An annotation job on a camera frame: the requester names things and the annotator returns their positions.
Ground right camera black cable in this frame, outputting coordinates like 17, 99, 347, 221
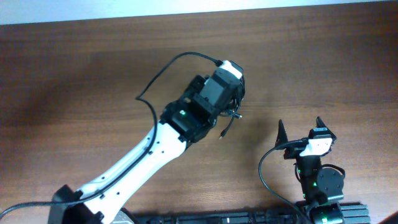
257, 139, 312, 224

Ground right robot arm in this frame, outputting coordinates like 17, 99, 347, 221
275, 117, 345, 223

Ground camera black cable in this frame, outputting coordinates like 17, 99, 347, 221
257, 139, 312, 224
0, 51, 224, 220

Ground left camera black cable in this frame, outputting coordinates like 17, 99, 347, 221
0, 51, 224, 220

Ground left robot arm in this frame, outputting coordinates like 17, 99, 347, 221
48, 65, 243, 223

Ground thick black cable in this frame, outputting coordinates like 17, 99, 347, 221
219, 74, 246, 119

